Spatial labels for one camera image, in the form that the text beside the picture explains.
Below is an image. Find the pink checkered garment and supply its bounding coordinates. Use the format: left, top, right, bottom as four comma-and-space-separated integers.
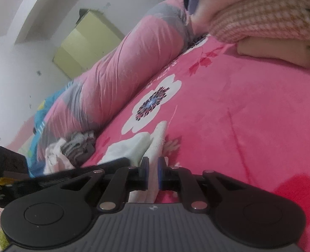
209, 0, 310, 44

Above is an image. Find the cream garment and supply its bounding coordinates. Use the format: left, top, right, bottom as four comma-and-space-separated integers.
190, 0, 310, 36

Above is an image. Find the blue printed sheet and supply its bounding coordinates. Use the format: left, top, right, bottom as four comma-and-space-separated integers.
26, 83, 74, 179

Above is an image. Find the yellow-green wardrobe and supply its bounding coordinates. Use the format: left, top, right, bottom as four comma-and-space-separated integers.
53, 9, 125, 80

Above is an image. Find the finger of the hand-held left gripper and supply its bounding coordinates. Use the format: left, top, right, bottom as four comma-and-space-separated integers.
12, 157, 131, 193

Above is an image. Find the white garment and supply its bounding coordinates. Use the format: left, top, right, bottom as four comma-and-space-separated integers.
43, 138, 75, 175
100, 121, 169, 204

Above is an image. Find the beige garment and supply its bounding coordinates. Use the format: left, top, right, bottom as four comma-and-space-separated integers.
236, 35, 310, 69

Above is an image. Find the pink floral blanket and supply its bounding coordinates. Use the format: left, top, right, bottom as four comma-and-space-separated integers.
80, 33, 310, 252

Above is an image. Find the pink and grey duvet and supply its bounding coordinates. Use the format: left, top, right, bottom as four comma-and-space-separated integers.
33, 0, 195, 163

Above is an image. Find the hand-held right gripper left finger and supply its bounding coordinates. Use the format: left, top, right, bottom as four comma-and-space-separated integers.
59, 156, 150, 212

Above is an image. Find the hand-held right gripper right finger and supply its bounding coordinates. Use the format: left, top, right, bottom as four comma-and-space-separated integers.
158, 157, 250, 212

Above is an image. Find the grey striped garment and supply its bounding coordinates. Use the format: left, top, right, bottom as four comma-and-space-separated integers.
60, 130, 96, 167

